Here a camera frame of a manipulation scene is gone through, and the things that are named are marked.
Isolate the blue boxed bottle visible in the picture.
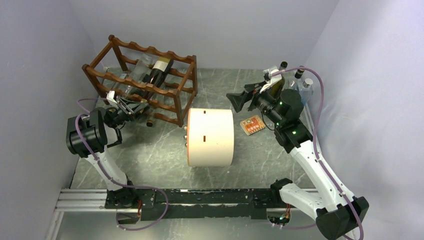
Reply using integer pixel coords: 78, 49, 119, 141
296, 78, 314, 106

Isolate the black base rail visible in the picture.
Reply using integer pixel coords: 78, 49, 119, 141
104, 188, 287, 221

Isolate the dark green wine bottle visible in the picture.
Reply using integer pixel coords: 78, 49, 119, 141
268, 61, 289, 100

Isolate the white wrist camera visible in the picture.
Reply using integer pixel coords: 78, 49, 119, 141
259, 66, 282, 94
106, 90, 119, 107

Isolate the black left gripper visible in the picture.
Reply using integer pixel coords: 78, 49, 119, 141
110, 97, 151, 128

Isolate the clear glass liquor bottle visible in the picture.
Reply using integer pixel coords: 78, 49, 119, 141
287, 69, 305, 91

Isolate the orange patterned small card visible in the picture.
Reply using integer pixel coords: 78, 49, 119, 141
240, 115, 266, 136

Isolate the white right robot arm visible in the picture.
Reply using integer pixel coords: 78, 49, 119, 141
226, 82, 369, 240

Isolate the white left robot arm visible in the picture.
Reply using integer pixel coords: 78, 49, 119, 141
65, 96, 148, 208

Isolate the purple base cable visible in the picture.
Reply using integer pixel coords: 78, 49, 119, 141
114, 187, 170, 232

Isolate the dark bottle white label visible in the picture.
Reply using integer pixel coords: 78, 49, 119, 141
142, 57, 174, 88

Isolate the brown wooden wine rack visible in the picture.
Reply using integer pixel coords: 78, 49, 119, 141
82, 34, 198, 127

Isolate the white cylindrical container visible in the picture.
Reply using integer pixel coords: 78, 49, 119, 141
186, 108, 235, 167

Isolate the clear empty glass bottle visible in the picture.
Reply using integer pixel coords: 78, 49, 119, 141
112, 54, 153, 99

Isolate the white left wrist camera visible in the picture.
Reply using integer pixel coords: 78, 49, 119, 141
106, 90, 119, 107

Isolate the aluminium frame rail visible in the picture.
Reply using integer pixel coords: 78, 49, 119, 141
46, 189, 323, 240

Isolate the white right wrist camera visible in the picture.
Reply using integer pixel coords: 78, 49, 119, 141
259, 66, 282, 94

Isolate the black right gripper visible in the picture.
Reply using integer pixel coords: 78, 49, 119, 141
226, 80, 285, 127

